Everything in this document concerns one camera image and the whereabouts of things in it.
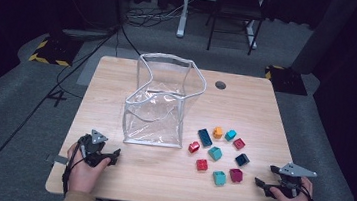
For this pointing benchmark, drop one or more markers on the long dark blue toy block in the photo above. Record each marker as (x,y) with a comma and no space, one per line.
(205,137)

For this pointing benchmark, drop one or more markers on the transparent bag with white trim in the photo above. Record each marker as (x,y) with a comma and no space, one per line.
(151,117)

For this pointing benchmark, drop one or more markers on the yellow black striped stand base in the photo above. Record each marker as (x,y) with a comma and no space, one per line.
(56,50)

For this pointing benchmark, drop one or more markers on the red toy block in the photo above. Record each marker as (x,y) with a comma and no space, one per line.
(202,164)
(194,147)

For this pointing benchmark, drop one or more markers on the turquoise toy block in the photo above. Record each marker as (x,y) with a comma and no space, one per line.
(219,178)
(230,135)
(215,153)

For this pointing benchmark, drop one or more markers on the orange toy block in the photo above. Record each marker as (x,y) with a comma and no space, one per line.
(217,132)

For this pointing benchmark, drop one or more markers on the black chair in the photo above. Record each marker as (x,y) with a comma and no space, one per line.
(238,6)

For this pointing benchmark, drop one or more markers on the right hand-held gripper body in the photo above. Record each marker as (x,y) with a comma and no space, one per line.
(290,181)

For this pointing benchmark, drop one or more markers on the grey tape strip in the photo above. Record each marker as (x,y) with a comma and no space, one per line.
(59,159)

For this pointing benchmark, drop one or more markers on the grey curtain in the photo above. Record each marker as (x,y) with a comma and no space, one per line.
(324,32)

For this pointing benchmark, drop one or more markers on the person's left hand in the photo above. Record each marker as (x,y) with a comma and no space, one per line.
(83,174)

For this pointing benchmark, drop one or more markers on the round grey table grommet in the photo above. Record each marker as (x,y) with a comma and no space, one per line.
(220,85)

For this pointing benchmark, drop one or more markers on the small dark blue toy block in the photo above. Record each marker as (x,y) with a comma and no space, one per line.
(242,159)

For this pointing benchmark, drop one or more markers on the magenta toy block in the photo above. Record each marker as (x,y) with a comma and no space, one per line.
(236,175)
(239,143)

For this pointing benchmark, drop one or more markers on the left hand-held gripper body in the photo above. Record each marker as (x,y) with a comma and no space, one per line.
(94,150)

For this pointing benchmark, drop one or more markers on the white desk frame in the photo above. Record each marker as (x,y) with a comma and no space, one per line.
(183,17)

